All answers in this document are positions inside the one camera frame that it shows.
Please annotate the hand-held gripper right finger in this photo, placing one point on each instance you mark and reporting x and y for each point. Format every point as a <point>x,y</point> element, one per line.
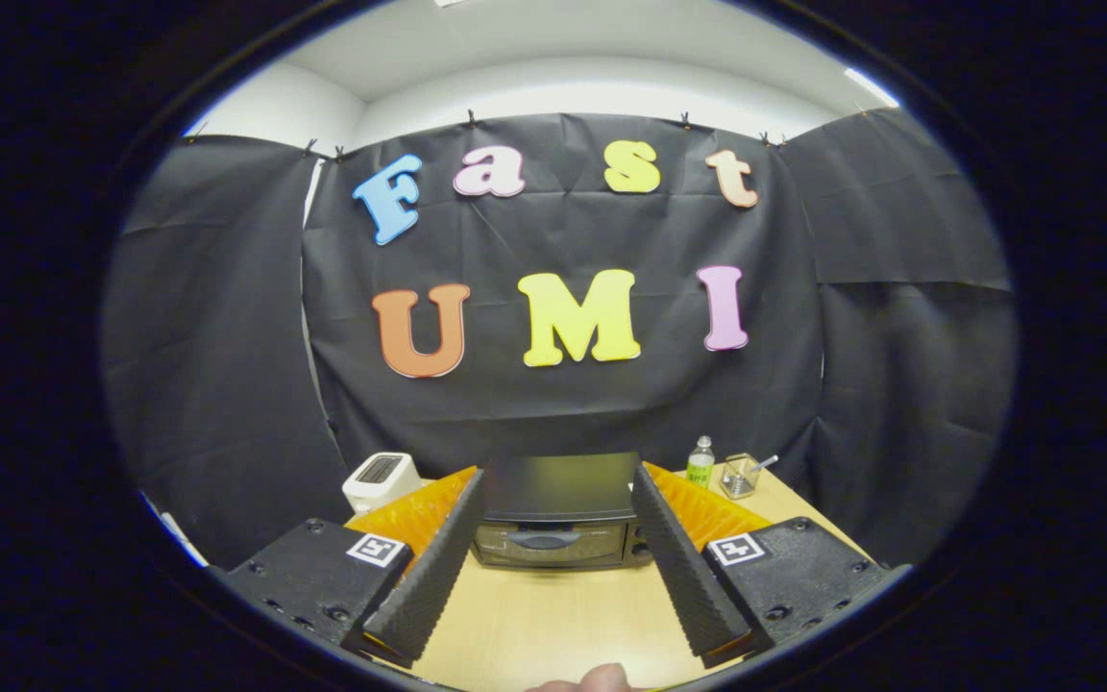
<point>683,577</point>

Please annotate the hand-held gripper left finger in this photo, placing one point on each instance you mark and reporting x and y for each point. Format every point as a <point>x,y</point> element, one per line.
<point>438,577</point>

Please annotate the clear bottle with green label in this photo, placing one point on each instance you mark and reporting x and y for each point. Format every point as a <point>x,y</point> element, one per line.
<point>701,466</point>

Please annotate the black toaster oven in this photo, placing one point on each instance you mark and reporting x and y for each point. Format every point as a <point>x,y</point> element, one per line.
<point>558,490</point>

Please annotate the white pop-up toaster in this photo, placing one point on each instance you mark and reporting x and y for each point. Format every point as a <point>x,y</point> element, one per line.
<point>381,481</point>

